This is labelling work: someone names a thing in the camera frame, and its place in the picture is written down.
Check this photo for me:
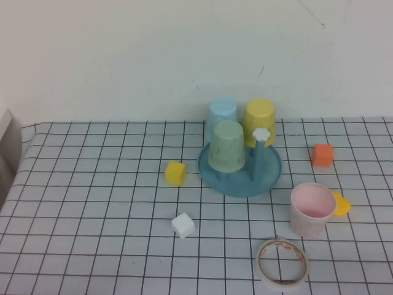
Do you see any yellow plastic cup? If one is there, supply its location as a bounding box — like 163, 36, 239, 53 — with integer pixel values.
242, 98, 276, 148

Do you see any yellow rubber duck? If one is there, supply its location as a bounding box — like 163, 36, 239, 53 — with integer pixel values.
330, 190, 352, 217

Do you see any white foam cube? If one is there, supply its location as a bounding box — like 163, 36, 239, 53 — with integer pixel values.
170, 211, 197, 240

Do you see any blue cup stand with pegs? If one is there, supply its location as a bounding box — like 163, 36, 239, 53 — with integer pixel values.
197, 127, 283, 198

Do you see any orange foam cube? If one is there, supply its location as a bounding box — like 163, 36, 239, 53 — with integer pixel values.
311, 143, 335, 168

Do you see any pale pink plastic cup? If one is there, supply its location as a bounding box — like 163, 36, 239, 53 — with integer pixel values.
289, 182, 337, 237

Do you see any light blue plastic cup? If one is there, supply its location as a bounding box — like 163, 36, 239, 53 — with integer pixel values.
207, 96, 239, 145

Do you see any white tape roll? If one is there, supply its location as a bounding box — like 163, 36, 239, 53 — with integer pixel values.
255, 237, 310, 293

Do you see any white panel edge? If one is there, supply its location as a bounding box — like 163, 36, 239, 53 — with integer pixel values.
0, 107, 23, 173

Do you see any yellow foam cube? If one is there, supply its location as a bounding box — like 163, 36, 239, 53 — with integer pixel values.
164, 160, 187, 187

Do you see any pale green plastic cup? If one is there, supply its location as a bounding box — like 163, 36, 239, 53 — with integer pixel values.
207, 120, 247, 174

